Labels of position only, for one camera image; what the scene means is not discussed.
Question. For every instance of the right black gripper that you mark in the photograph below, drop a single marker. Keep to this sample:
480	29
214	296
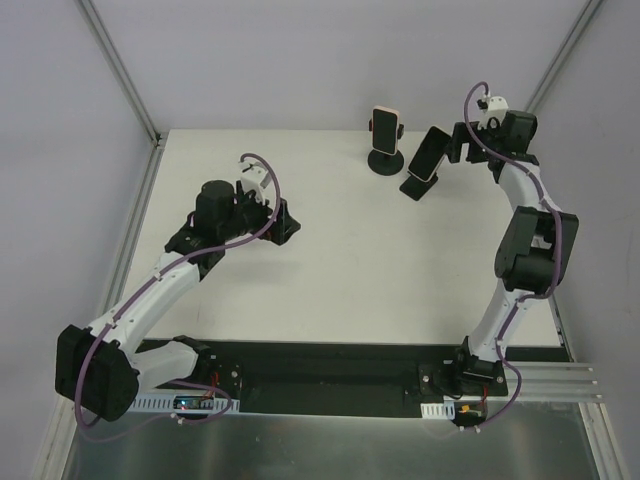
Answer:
459	142

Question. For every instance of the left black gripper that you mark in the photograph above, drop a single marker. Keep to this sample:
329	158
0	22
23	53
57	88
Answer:
276	220

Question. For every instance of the pink-case smartphone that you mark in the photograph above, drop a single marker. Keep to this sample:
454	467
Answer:
429	154
384	128

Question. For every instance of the black folding phone stand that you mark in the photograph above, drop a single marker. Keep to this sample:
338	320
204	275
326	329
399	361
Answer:
415	187

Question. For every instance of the black round-base phone stand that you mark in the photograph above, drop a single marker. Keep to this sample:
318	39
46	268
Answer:
383	164

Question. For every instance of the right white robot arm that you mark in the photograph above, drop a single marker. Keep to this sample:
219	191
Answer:
532	256

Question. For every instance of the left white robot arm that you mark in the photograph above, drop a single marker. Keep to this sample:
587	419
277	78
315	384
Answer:
100	369

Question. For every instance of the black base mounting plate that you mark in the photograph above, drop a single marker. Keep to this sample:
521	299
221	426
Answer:
328	379

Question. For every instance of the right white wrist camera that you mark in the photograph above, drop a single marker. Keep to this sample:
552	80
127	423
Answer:
494	109

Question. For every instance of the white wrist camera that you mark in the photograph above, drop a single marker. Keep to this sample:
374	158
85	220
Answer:
494	109
254	178

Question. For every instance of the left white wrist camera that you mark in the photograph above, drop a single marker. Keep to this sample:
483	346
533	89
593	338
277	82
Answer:
254	178

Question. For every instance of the right aluminium frame post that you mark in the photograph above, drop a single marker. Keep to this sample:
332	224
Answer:
582	22

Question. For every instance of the aluminium frame post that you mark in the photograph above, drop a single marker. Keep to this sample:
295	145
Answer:
109	50
582	22

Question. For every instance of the left white cable duct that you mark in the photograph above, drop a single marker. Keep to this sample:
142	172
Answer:
182	404

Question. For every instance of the white cable duct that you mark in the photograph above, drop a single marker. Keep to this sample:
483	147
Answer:
182	404
444	410

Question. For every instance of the right white cable duct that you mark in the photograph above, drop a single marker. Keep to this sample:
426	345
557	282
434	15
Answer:
444	410

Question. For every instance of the aluminium extrusion rail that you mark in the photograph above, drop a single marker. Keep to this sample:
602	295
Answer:
565	382

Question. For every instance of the left aluminium frame post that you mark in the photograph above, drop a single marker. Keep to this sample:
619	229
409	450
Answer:
109	50

